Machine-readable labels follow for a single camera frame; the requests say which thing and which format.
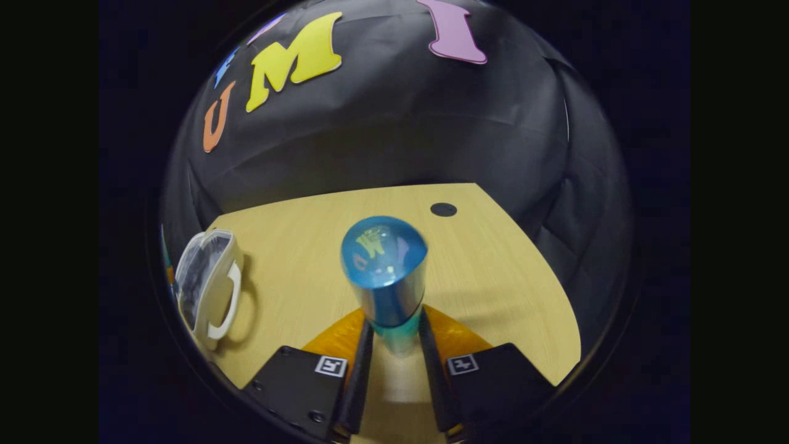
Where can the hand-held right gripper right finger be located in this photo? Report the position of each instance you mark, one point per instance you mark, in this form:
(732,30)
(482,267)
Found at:
(434,382)

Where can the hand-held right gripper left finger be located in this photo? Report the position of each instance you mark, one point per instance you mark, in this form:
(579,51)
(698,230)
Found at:
(360,376)

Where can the blue bottle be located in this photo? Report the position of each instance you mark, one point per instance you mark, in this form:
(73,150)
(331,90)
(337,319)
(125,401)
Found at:
(385,277)

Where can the white suitcase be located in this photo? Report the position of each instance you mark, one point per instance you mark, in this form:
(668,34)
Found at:
(219,290)

